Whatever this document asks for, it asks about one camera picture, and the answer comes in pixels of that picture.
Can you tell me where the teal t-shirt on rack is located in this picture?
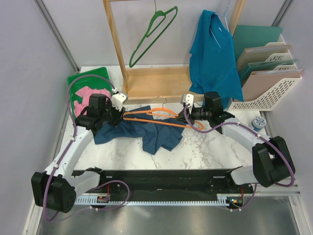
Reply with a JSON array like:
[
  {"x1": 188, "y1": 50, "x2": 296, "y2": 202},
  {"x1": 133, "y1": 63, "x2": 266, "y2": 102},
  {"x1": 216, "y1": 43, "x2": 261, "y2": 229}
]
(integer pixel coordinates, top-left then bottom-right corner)
[{"x1": 189, "y1": 10, "x2": 244, "y2": 107}]

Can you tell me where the teal folder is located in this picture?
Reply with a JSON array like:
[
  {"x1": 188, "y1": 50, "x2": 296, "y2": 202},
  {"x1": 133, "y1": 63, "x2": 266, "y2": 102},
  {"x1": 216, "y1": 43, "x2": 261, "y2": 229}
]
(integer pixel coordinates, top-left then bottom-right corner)
[{"x1": 233, "y1": 25, "x2": 283, "y2": 60}]

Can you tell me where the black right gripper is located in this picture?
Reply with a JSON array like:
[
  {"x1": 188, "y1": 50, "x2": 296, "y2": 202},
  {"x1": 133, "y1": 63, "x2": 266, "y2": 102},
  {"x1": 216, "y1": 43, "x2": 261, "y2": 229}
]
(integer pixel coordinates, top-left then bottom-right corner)
[{"x1": 174, "y1": 105, "x2": 211, "y2": 126}]

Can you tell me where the aluminium frame post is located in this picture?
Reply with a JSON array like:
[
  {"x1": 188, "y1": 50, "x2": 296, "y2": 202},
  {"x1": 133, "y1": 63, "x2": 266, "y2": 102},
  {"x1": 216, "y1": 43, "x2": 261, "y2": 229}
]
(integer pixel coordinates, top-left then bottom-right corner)
[
  {"x1": 34, "y1": 0, "x2": 80, "y2": 73},
  {"x1": 271, "y1": 0, "x2": 294, "y2": 27}
]

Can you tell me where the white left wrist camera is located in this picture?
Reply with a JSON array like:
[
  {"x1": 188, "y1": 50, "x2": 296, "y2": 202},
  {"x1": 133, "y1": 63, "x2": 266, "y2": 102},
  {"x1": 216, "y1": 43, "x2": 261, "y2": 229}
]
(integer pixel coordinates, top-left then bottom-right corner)
[{"x1": 111, "y1": 92, "x2": 128, "y2": 111}]

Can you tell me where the pink folder front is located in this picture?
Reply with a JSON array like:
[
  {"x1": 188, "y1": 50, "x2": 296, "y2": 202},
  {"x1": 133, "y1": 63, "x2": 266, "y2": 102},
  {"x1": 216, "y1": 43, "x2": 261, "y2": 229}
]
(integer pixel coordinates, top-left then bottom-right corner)
[{"x1": 242, "y1": 69, "x2": 304, "y2": 102}]

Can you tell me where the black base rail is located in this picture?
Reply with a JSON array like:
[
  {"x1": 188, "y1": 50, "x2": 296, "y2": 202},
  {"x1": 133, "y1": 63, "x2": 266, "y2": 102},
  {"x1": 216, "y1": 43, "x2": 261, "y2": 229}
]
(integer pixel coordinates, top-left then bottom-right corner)
[{"x1": 70, "y1": 167, "x2": 257, "y2": 203}]

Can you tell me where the pink cloth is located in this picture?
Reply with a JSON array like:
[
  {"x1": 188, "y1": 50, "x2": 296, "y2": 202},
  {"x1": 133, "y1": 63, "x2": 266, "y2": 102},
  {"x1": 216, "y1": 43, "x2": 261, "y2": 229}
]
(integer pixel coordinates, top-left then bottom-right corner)
[{"x1": 73, "y1": 86, "x2": 112, "y2": 117}]

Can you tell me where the beige folder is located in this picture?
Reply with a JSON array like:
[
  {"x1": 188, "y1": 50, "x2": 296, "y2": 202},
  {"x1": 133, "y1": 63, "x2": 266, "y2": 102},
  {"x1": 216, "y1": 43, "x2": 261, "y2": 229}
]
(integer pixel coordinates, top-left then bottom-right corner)
[{"x1": 236, "y1": 44, "x2": 291, "y2": 72}]

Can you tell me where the round blue patterned tin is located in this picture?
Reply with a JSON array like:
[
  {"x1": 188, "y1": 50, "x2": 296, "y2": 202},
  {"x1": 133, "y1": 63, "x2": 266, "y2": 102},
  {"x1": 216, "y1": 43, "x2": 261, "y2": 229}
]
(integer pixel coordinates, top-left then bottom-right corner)
[{"x1": 251, "y1": 116, "x2": 267, "y2": 132}]

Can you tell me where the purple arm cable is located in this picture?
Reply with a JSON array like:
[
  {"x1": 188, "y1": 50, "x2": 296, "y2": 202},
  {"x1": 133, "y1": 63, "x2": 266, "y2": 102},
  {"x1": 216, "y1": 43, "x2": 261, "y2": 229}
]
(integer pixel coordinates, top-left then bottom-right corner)
[
  {"x1": 43, "y1": 74, "x2": 118, "y2": 222},
  {"x1": 183, "y1": 104, "x2": 296, "y2": 213}
]

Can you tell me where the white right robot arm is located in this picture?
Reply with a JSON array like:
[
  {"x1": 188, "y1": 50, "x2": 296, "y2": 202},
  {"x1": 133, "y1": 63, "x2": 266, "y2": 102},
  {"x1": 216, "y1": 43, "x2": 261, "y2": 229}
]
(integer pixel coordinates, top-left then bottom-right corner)
[{"x1": 178, "y1": 92, "x2": 295, "y2": 193}]

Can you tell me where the green plastic tray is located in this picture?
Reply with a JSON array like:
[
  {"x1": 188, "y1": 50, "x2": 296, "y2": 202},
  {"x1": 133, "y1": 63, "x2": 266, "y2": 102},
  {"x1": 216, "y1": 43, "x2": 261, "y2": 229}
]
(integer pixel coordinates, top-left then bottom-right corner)
[{"x1": 67, "y1": 67, "x2": 113, "y2": 117}]

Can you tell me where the dark blue t-shirt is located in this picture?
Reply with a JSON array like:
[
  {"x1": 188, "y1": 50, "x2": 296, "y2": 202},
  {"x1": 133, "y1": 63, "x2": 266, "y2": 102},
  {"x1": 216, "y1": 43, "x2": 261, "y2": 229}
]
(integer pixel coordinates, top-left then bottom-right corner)
[{"x1": 94, "y1": 120, "x2": 184, "y2": 155}]

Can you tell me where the white slotted cable duct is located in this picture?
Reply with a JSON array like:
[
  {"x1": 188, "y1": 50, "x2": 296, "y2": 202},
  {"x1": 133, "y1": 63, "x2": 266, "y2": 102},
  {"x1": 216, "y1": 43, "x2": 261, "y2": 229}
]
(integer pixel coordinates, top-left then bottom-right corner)
[{"x1": 74, "y1": 193, "x2": 244, "y2": 207}]

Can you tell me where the wooden clothes rack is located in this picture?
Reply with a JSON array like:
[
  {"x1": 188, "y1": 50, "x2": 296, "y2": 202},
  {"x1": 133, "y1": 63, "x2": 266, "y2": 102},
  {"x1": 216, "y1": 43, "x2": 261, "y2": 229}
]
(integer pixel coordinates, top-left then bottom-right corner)
[{"x1": 103, "y1": 0, "x2": 246, "y2": 104}]

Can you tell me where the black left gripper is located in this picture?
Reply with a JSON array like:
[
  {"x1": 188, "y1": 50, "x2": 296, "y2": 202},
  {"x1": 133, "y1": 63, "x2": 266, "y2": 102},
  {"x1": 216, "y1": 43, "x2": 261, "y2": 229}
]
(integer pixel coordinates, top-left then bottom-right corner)
[{"x1": 100, "y1": 99, "x2": 126, "y2": 128}]

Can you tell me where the white perforated file organizer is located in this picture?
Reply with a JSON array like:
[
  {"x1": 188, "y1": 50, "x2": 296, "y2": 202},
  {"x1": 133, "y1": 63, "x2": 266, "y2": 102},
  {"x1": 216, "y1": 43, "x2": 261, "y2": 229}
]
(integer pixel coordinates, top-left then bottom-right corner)
[{"x1": 228, "y1": 42, "x2": 303, "y2": 111}]

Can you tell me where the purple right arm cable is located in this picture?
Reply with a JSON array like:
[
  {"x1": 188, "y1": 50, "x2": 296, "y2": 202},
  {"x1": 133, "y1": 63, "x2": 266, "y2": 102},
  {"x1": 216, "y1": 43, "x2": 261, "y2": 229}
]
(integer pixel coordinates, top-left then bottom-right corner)
[{"x1": 183, "y1": 104, "x2": 296, "y2": 213}]

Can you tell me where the green plastic hanger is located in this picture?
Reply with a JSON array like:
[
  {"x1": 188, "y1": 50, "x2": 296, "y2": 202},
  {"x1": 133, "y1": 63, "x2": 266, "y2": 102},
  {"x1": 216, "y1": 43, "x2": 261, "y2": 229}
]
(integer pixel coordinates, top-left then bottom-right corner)
[{"x1": 129, "y1": 0, "x2": 179, "y2": 68}]

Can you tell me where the light blue wire hanger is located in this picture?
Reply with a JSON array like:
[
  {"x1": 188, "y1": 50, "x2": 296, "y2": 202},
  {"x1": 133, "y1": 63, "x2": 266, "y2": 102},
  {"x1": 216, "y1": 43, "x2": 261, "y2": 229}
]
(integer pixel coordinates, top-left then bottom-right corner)
[{"x1": 209, "y1": 0, "x2": 233, "y2": 47}]

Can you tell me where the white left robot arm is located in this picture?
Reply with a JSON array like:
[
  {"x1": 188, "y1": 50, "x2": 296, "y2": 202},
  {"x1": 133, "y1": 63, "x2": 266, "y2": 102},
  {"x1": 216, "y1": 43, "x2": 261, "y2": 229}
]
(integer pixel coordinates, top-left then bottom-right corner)
[{"x1": 31, "y1": 92, "x2": 128, "y2": 213}]

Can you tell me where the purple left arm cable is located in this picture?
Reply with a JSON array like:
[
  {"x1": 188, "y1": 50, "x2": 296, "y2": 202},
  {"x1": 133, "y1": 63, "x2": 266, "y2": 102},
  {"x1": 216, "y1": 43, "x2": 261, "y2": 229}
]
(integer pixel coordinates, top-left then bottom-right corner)
[{"x1": 43, "y1": 74, "x2": 118, "y2": 222}]

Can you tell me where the aluminium frame post right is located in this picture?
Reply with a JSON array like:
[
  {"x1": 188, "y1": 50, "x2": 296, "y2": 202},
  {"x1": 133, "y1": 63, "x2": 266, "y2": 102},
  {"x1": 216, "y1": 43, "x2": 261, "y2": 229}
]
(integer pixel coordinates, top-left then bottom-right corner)
[{"x1": 271, "y1": 0, "x2": 294, "y2": 27}]

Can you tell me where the aluminium frame post left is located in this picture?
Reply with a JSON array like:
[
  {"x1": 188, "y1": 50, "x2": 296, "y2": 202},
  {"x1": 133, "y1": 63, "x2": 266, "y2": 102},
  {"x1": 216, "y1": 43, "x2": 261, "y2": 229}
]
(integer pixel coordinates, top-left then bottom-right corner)
[{"x1": 34, "y1": 0, "x2": 80, "y2": 73}]

